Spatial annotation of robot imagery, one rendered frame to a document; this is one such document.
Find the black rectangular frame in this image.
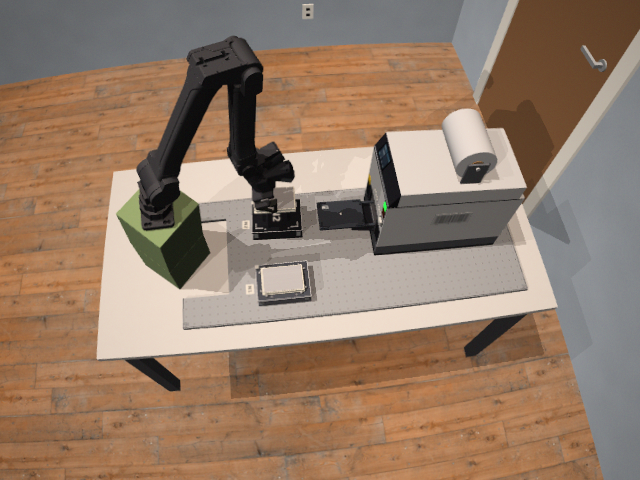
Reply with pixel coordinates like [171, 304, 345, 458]
[252, 199, 302, 240]

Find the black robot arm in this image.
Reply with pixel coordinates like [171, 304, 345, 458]
[136, 36, 295, 231]

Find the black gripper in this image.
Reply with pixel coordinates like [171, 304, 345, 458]
[247, 174, 277, 213]

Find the white cylinder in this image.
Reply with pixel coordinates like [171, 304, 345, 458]
[442, 109, 498, 177]

